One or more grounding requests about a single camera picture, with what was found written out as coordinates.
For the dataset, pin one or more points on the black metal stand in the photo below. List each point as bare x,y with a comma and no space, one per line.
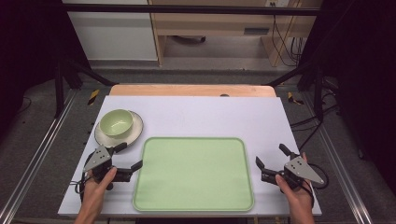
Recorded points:
318,93
59,90

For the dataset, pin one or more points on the black metal crossbar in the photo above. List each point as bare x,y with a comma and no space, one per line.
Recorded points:
186,9

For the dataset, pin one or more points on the yellow black tape piece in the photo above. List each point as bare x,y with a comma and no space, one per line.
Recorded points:
93,97
292,98

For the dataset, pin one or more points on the white cabinet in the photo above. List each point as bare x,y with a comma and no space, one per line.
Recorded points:
112,34

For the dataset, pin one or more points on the person's right hand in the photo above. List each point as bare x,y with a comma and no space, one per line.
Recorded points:
297,197

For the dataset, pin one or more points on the white wall outlet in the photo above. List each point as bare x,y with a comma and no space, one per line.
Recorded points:
277,2

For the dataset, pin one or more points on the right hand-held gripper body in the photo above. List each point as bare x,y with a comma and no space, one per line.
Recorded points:
300,169

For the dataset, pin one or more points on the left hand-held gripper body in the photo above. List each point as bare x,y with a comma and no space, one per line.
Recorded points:
99,159

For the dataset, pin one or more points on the aluminium floor rail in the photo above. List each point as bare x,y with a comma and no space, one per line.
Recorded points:
342,174
37,149

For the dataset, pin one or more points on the wooden desk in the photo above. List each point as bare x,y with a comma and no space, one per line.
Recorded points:
218,25

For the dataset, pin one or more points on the wooden table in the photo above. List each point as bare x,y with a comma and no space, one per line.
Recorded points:
186,90

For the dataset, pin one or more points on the green bowl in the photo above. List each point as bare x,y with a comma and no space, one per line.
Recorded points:
115,123

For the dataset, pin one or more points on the green tray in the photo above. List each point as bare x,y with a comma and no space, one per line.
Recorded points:
193,174

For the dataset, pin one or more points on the person's left hand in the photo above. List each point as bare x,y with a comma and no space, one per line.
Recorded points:
93,193

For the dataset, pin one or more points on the black curtain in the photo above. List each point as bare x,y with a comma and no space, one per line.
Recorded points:
364,77
28,46

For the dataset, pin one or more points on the white plate with dark rim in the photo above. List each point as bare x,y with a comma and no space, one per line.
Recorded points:
137,127

